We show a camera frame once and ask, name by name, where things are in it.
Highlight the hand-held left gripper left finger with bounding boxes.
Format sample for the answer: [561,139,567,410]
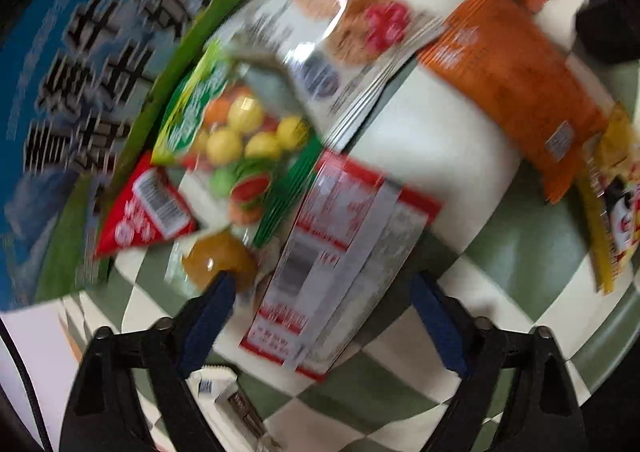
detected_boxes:
[59,272,236,452]

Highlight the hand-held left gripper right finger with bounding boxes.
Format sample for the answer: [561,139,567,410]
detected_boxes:
[409,269,588,452]

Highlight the orange jelly cup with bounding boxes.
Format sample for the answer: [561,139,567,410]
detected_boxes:
[165,227,261,295]

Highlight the small white carton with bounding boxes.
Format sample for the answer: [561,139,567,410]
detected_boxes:
[185,364,273,445]

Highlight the small red packet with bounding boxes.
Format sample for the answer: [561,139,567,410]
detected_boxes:
[92,152,198,260]

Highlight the red and white packet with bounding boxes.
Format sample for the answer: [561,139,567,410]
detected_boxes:
[239,147,443,378]

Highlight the green fruit candy packet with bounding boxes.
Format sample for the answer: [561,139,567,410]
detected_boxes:
[150,40,326,248]

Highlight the yellow cartoon snack packet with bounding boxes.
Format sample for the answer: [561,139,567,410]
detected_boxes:
[575,102,640,295]

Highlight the large orange snack packet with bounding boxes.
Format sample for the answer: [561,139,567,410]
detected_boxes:
[415,0,608,205]

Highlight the printed cardboard box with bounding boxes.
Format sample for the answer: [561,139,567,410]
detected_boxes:
[0,0,311,313]

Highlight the white cookie packet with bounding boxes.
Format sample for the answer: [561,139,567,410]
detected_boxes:
[220,0,446,153]

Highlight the green checkered blanket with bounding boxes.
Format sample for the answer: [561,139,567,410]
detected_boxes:
[35,0,640,452]

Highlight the dark object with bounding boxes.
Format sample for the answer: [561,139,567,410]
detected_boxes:
[575,0,640,66]

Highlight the black cable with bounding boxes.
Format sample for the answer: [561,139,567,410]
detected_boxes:
[0,317,53,452]

